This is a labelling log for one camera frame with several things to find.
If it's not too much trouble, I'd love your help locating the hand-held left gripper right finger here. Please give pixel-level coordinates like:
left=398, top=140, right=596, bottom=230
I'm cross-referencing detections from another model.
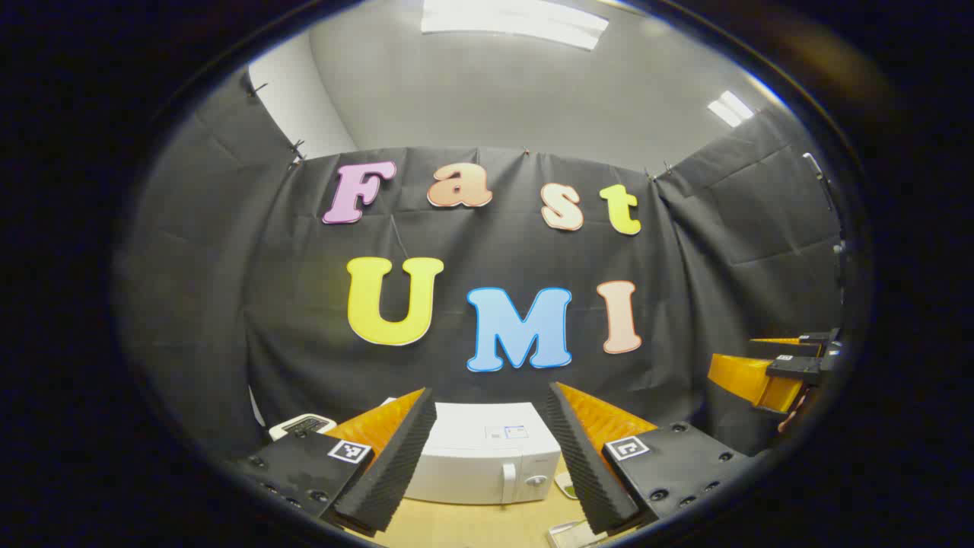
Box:
left=546, top=382, right=762, bottom=535

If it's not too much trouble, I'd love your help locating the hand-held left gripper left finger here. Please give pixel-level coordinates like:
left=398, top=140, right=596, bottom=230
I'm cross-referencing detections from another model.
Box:
left=232, top=387, right=438, bottom=537

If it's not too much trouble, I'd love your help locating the white microwave oven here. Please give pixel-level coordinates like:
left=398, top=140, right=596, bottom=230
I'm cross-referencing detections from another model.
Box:
left=384, top=397, right=565, bottom=506

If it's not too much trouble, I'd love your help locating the small white rectangular tray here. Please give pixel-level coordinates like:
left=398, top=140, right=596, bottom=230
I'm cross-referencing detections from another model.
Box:
left=546, top=520, right=610, bottom=548

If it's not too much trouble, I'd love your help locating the white toaster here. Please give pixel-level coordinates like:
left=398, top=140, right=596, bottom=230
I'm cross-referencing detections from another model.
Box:
left=268, top=413, right=338, bottom=442

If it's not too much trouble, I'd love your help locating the small ceiling light panel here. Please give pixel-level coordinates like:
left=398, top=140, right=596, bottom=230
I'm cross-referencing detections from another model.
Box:
left=708, top=90, right=756, bottom=128

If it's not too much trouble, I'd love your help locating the large ceiling light panel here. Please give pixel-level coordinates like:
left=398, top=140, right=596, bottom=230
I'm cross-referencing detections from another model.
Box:
left=421, top=0, right=610, bottom=51

